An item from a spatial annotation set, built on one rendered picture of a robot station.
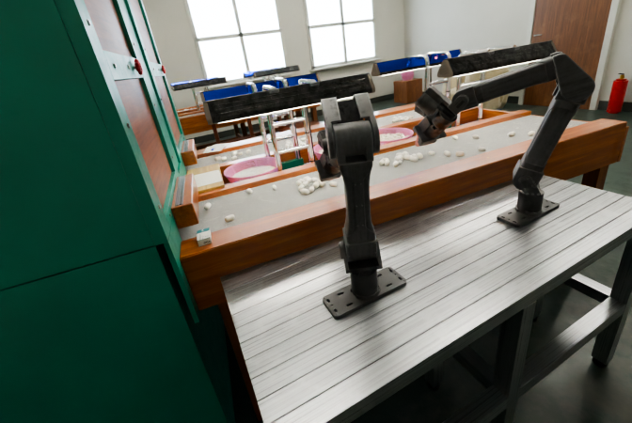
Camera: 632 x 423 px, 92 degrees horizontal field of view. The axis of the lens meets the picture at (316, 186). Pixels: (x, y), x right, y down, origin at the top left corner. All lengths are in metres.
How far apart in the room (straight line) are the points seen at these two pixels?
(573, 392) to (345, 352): 1.05
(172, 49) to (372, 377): 5.78
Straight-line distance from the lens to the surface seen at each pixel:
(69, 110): 0.76
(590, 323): 1.35
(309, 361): 0.67
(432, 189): 1.10
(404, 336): 0.70
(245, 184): 1.26
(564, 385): 1.58
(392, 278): 0.80
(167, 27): 6.06
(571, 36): 5.78
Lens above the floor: 1.20
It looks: 23 degrees down
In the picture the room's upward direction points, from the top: 9 degrees counter-clockwise
